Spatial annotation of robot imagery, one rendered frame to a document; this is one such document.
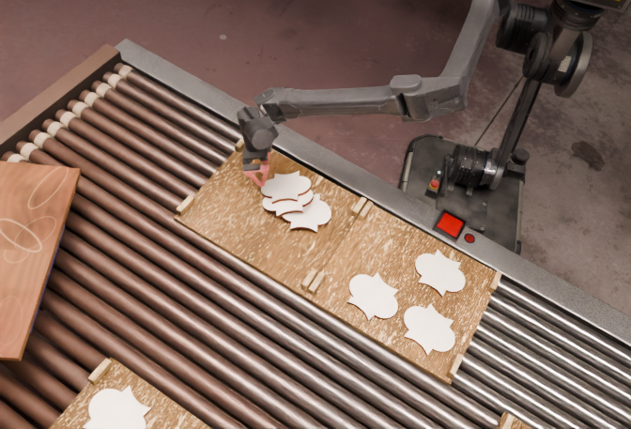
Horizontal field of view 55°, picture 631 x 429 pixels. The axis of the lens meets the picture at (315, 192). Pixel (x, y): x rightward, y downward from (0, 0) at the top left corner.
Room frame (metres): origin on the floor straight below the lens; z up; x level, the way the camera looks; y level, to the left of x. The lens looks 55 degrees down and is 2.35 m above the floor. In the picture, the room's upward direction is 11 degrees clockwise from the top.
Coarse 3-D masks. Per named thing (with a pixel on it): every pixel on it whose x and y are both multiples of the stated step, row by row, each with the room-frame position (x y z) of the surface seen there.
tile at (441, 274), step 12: (420, 264) 0.83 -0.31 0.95; (432, 264) 0.84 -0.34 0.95; (444, 264) 0.84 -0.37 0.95; (456, 264) 0.85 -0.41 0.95; (432, 276) 0.80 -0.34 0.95; (444, 276) 0.81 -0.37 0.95; (456, 276) 0.81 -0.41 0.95; (432, 288) 0.77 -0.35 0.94; (444, 288) 0.77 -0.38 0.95; (456, 288) 0.78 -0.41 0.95
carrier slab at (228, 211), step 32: (256, 160) 1.08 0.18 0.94; (288, 160) 1.10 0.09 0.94; (224, 192) 0.94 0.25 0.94; (256, 192) 0.96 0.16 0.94; (320, 192) 1.00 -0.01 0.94; (192, 224) 0.82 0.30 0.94; (224, 224) 0.84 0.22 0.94; (256, 224) 0.86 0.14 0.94; (288, 224) 0.88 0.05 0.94; (352, 224) 0.92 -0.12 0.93; (256, 256) 0.77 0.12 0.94; (288, 256) 0.78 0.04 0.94; (320, 256) 0.80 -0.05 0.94; (288, 288) 0.70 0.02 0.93
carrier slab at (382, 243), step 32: (384, 224) 0.94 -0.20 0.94; (352, 256) 0.82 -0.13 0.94; (384, 256) 0.84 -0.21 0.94; (416, 256) 0.86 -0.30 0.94; (448, 256) 0.88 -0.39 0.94; (320, 288) 0.71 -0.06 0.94; (416, 288) 0.76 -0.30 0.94; (480, 288) 0.80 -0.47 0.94; (352, 320) 0.64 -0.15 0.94; (384, 320) 0.66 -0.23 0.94; (480, 320) 0.71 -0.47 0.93; (416, 352) 0.59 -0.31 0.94; (448, 352) 0.60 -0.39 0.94; (448, 384) 0.53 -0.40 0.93
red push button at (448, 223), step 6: (444, 216) 1.01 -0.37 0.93; (450, 216) 1.01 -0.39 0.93; (444, 222) 0.99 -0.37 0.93; (450, 222) 0.99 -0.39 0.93; (456, 222) 1.00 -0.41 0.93; (462, 222) 1.00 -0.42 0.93; (444, 228) 0.97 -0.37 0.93; (450, 228) 0.97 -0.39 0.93; (456, 228) 0.98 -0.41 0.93; (450, 234) 0.95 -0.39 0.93; (456, 234) 0.96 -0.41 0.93
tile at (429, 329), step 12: (408, 312) 0.69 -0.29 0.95; (420, 312) 0.69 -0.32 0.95; (432, 312) 0.70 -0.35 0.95; (408, 324) 0.65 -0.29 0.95; (420, 324) 0.66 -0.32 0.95; (432, 324) 0.67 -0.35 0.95; (444, 324) 0.67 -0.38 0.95; (408, 336) 0.62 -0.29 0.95; (420, 336) 0.63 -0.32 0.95; (432, 336) 0.63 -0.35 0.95; (444, 336) 0.64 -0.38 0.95; (432, 348) 0.60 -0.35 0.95; (444, 348) 0.61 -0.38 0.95
